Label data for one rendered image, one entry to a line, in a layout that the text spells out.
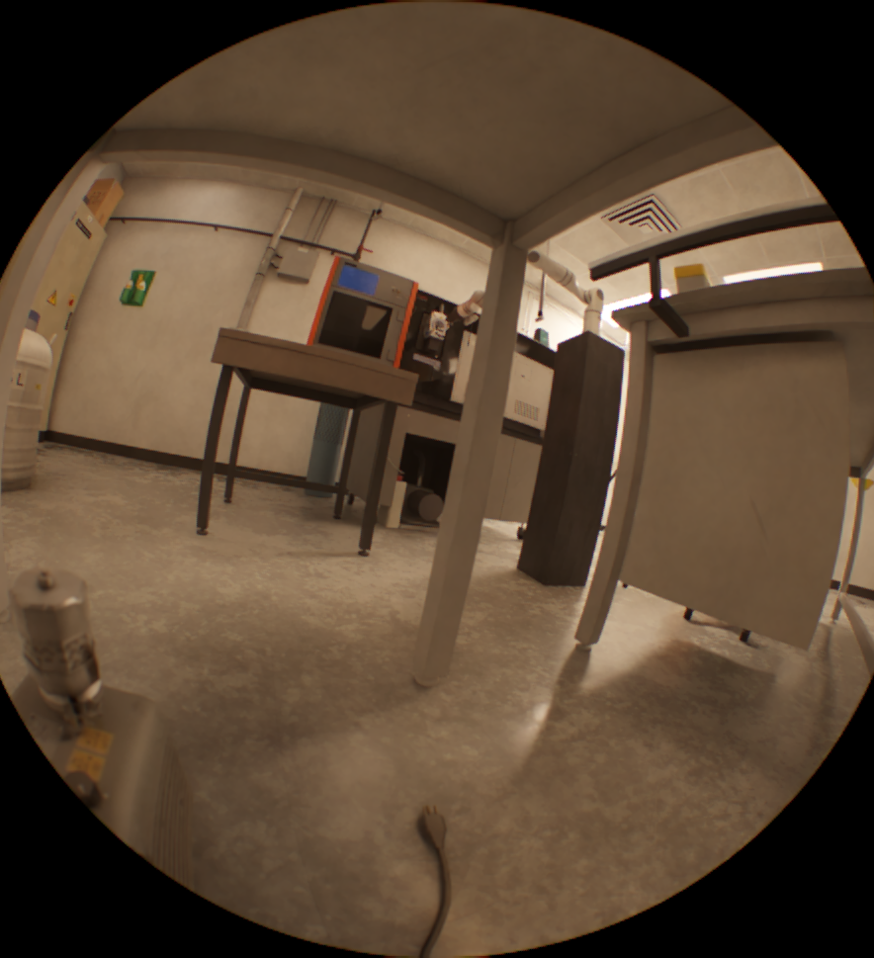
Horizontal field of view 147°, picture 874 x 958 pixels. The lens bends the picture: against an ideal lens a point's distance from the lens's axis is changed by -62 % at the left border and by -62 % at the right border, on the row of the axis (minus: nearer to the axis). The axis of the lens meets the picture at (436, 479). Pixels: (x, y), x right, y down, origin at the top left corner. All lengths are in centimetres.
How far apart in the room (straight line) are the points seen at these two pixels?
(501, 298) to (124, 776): 71
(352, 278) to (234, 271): 210
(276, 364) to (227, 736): 102
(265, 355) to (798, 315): 142
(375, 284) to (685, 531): 132
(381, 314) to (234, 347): 56
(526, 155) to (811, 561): 86
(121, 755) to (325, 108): 73
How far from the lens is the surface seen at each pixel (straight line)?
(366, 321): 135
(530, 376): 247
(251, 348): 120
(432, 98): 56
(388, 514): 196
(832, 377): 88
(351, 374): 119
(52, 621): 25
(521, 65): 52
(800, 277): 84
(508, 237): 67
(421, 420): 191
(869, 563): 457
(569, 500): 141
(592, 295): 180
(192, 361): 316
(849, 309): 86
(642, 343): 94
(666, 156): 52
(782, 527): 81
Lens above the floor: 39
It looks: 2 degrees down
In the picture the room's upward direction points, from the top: 11 degrees clockwise
